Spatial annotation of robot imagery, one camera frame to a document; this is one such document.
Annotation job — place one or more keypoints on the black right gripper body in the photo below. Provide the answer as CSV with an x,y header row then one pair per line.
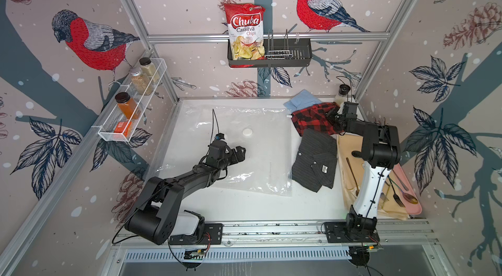
x,y
334,118

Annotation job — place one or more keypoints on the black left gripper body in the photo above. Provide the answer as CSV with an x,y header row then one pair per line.
x,y
229,158

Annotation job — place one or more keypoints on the red black plaid shirt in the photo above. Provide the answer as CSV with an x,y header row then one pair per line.
x,y
314,118

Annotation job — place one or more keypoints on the clear plastic vacuum bag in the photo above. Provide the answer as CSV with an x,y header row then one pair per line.
x,y
267,165

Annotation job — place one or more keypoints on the grey pinstriped shirt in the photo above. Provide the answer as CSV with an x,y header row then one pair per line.
x,y
316,161

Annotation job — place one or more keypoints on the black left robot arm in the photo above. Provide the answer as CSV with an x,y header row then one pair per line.
x,y
154,214

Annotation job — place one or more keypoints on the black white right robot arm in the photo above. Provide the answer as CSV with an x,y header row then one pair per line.
x,y
380,152

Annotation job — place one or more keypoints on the light blue folded cloth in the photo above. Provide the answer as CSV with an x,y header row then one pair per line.
x,y
301,101

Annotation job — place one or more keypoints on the beige folded cloth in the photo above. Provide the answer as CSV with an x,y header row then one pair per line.
x,y
385,208

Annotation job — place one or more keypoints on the red Chuba cassava chips bag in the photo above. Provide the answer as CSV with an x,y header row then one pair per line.
x,y
245,26

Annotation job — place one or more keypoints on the pepper grinder black cap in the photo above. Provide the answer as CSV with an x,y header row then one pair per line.
x,y
342,95

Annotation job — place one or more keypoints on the silver spoon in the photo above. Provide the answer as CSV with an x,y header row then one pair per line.
x,y
403,185

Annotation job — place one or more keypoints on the small orange box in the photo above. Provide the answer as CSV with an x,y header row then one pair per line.
x,y
124,128

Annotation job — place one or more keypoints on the black fork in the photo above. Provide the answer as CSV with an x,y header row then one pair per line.
x,y
395,196

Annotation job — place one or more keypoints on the pink tray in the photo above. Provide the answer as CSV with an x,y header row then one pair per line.
x,y
410,208

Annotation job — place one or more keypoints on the orange sauce jar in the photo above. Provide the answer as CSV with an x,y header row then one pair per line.
x,y
127,105

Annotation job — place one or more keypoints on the gold spoon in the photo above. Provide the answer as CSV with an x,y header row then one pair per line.
x,y
408,197

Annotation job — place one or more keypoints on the spice jar black lid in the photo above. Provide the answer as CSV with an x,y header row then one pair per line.
x,y
149,69

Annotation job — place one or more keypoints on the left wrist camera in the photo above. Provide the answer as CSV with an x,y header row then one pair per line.
x,y
219,137

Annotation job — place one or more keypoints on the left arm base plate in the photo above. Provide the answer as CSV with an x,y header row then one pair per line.
x,y
209,233

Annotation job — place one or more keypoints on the black wire wall basket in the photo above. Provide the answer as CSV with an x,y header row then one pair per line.
x,y
276,52

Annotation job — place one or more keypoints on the clear acrylic wall shelf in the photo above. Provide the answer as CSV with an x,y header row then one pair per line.
x,y
106,130

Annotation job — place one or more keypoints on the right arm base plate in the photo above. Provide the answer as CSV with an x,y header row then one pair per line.
x,y
339,232

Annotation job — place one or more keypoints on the aluminium mounting rail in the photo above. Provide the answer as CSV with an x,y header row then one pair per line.
x,y
296,233

